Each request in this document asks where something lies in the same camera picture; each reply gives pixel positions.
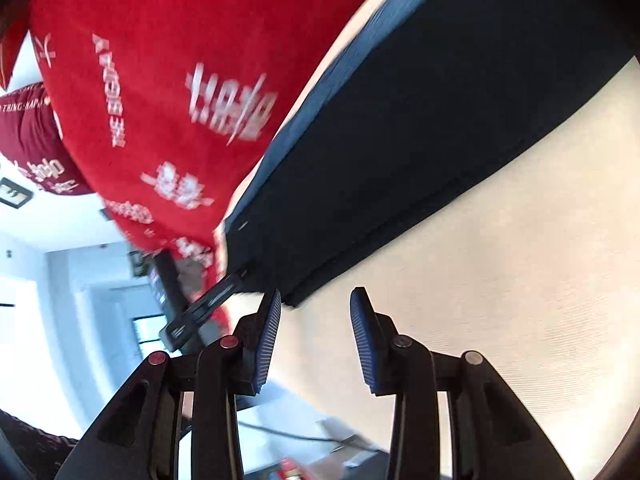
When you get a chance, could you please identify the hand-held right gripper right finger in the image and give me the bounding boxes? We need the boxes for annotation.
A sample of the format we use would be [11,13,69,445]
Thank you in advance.
[349,286,576,480]

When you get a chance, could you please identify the red printed blanket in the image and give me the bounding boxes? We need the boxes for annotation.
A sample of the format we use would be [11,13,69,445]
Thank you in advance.
[27,0,401,328]

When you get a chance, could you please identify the navy pants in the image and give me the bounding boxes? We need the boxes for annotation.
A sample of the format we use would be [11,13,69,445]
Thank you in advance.
[222,0,637,308]

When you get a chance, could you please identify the cream textured bed cover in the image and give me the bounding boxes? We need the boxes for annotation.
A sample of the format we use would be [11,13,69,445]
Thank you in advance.
[235,0,640,480]

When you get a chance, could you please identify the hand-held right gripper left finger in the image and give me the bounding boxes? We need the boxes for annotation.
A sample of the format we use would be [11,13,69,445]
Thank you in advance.
[55,289,283,480]

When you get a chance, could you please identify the black wall sign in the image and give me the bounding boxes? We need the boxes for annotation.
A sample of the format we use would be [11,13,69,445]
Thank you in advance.
[0,176,32,209]

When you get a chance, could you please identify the dark red cloth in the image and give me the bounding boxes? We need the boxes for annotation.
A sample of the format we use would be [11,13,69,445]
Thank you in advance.
[0,409,81,480]

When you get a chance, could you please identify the black cable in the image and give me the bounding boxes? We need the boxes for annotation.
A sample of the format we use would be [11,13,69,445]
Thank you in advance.
[239,421,383,456]

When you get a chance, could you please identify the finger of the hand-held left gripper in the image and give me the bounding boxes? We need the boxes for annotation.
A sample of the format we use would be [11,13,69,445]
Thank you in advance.
[159,272,247,354]

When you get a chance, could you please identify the dark red printed pillow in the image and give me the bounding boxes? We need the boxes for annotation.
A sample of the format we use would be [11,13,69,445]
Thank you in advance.
[0,85,96,197]

